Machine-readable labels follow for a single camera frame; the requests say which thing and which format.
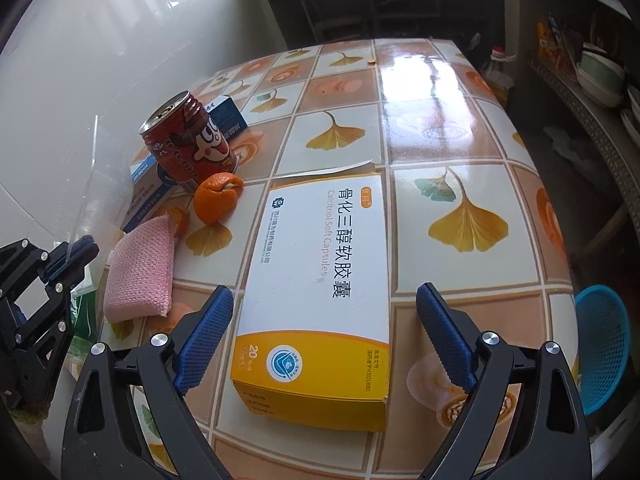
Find small orange peel piece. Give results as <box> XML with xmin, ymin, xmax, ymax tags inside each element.
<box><xmin>166</xmin><ymin>206</ymin><xmax>190</xmax><ymax>238</ymax></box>

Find green label plastic bottle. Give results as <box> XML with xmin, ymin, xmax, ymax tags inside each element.
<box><xmin>65</xmin><ymin>282</ymin><xmax>102</xmax><ymax>380</ymax></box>

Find red drink can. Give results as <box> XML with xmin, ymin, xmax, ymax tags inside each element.
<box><xmin>139</xmin><ymin>91</ymin><xmax>238</xmax><ymax>193</ymax></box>

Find patterned tablecloth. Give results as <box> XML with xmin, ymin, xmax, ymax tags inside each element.
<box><xmin>94</xmin><ymin>37</ymin><xmax>584</xmax><ymax>480</ymax></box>

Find cooking oil bottle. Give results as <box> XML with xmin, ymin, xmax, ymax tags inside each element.
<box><xmin>480</xmin><ymin>46</ymin><xmax>516</xmax><ymax>108</ymax></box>

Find yellow white medicine box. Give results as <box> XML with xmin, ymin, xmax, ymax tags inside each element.
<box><xmin>230</xmin><ymin>172</ymin><xmax>390</xmax><ymax>432</ymax></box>

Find clear plastic tray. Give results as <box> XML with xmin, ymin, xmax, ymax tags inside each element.
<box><xmin>70</xmin><ymin>115</ymin><xmax>134</xmax><ymax>270</ymax></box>

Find pink scrub sponge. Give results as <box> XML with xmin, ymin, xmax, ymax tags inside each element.
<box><xmin>103</xmin><ymin>216</ymin><xmax>175</xmax><ymax>324</ymax></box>

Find blue mesh trash basket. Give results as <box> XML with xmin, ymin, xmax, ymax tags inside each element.
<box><xmin>575</xmin><ymin>285</ymin><xmax>630</xmax><ymax>416</ymax></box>

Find blue toothpaste box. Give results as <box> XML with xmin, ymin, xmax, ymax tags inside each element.
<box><xmin>122</xmin><ymin>91</ymin><xmax>247</xmax><ymax>233</ymax></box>

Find orange tangerine peel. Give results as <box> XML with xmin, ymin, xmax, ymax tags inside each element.
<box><xmin>193</xmin><ymin>172</ymin><xmax>244</xmax><ymax>226</ymax></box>

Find stacked bowls on shelf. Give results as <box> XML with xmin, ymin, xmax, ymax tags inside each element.
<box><xmin>576</xmin><ymin>42</ymin><xmax>625</xmax><ymax>108</ymax></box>

